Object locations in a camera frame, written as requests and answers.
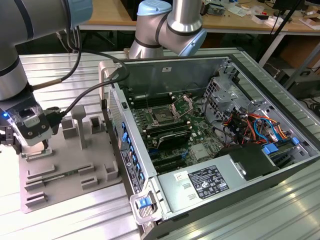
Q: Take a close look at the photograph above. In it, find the blue case latch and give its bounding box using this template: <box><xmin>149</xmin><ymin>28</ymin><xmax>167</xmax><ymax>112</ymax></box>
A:
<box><xmin>139</xmin><ymin>197</ymin><xmax>152</xmax><ymax>209</ymax></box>

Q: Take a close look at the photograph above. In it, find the silver chipset heatsink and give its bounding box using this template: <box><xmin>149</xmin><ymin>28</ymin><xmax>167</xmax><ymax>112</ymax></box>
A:
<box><xmin>191</xmin><ymin>144</ymin><xmax>213</xmax><ymax>160</ymax></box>

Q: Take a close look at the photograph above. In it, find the black RAM slot bank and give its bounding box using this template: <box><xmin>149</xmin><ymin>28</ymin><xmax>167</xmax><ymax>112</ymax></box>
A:
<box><xmin>129</xmin><ymin>92</ymin><xmax>174</xmax><ymax>109</ymax></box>
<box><xmin>143</xmin><ymin>119</ymin><xmax>191</xmax><ymax>137</ymax></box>

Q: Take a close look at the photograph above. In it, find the black fan shroud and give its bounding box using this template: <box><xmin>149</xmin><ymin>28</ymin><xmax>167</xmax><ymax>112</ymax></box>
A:
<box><xmin>214</xmin><ymin>143</ymin><xmax>280</xmax><ymax>182</ymax></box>

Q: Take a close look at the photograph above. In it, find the blue wire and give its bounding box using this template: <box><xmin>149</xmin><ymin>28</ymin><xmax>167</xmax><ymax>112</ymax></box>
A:
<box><xmin>252</xmin><ymin>117</ymin><xmax>279</xmax><ymax>144</ymax></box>

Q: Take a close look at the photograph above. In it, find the silver drive cage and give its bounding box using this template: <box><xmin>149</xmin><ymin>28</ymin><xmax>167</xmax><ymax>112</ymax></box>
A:
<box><xmin>202</xmin><ymin>58</ymin><xmax>268</xmax><ymax>126</ymax></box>

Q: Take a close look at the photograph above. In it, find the metal socket cover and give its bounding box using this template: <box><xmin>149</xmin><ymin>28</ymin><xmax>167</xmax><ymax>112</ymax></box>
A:
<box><xmin>170</xmin><ymin>94</ymin><xmax>195</xmax><ymax>119</ymax></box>

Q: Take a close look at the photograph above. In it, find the open PC case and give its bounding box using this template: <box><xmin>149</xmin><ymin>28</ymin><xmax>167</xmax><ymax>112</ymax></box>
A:
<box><xmin>98</xmin><ymin>54</ymin><xmax>320</xmax><ymax>240</ymax></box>

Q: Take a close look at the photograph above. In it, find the small grey taped camera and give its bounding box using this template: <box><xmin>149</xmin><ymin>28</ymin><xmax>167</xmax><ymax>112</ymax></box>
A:
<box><xmin>17</xmin><ymin>107</ymin><xmax>43</xmax><ymax>126</ymax></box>

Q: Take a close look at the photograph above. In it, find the thick black camera cable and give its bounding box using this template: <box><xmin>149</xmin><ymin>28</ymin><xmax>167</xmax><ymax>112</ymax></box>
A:
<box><xmin>46</xmin><ymin>26</ymin><xmax>131</xmax><ymax>124</ymax></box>

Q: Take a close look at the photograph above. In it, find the black box under desk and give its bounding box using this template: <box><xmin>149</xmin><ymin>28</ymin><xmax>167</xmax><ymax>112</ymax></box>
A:
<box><xmin>284</xmin><ymin>68</ymin><xmax>320</xmax><ymax>101</ymax></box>

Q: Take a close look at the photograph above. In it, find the wooden desk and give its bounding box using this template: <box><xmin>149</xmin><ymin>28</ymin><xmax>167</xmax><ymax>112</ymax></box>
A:
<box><xmin>79</xmin><ymin>0</ymin><xmax>320</xmax><ymax>34</ymax></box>

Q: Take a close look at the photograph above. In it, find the silver power supply unit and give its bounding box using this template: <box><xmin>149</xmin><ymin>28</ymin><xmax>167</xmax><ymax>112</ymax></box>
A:
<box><xmin>156</xmin><ymin>153</ymin><xmax>248</xmax><ymax>218</ymax></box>

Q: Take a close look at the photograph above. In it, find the grey parts rack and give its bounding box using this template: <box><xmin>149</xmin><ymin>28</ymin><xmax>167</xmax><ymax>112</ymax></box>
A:
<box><xmin>18</xmin><ymin>104</ymin><xmax>123</xmax><ymax>215</ymax></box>

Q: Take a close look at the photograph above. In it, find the small green circuit board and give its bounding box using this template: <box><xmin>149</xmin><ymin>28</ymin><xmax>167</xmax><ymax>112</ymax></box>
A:
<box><xmin>208</xmin><ymin>4</ymin><xmax>226</xmax><ymax>16</ymax></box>

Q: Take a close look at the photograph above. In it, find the tan cardboard piece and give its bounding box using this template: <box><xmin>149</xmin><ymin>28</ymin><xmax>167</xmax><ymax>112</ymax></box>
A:
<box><xmin>299</xmin><ymin>16</ymin><xmax>320</xmax><ymax>30</ymax></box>

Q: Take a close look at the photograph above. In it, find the white box with black inset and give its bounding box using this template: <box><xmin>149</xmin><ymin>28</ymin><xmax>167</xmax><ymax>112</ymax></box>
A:
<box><xmin>252</xmin><ymin>14</ymin><xmax>278</xmax><ymax>26</ymax></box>

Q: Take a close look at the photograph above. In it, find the black expansion card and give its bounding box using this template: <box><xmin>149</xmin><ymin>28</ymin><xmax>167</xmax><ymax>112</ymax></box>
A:
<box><xmin>156</xmin><ymin>131</ymin><xmax>191</xmax><ymax>151</ymax></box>

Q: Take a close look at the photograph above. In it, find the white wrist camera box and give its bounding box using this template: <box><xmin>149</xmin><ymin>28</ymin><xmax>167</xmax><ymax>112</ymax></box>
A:
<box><xmin>11</xmin><ymin>112</ymin><xmax>61</xmax><ymax>148</ymax></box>

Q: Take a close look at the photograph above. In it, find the CPU socket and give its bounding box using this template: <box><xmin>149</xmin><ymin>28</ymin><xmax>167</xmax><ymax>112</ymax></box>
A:
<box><xmin>149</xmin><ymin>106</ymin><xmax>176</xmax><ymax>126</ymax></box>

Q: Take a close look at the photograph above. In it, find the green motherboard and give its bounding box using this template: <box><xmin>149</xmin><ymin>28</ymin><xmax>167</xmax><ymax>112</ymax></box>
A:
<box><xmin>127</xmin><ymin>87</ymin><xmax>226</xmax><ymax>176</ymax></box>

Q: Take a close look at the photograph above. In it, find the orange red wire bundle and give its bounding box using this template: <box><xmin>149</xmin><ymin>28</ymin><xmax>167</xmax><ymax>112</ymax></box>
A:
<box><xmin>223</xmin><ymin>111</ymin><xmax>295</xmax><ymax>147</ymax></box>

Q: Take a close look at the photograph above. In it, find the thin black grey-sleeved cable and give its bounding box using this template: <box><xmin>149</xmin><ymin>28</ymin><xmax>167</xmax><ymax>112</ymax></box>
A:
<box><xmin>29</xmin><ymin>26</ymin><xmax>83</xmax><ymax>90</ymax></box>

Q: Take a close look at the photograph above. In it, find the black expansion slot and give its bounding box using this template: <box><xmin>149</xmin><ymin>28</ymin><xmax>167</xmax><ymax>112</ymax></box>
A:
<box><xmin>151</xmin><ymin>152</ymin><xmax>184</xmax><ymax>165</ymax></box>
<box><xmin>154</xmin><ymin>161</ymin><xmax>188</xmax><ymax>174</ymax></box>

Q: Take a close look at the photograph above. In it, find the green RAM stick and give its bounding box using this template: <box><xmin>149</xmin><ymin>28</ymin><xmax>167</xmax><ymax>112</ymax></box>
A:
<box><xmin>43</xmin><ymin>168</ymin><xmax>81</xmax><ymax>182</ymax></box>

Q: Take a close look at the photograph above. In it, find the black monitor stand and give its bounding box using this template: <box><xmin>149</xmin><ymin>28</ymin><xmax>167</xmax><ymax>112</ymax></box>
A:
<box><xmin>272</xmin><ymin>0</ymin><xmax>307</xmax><ymax>17</ymax></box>

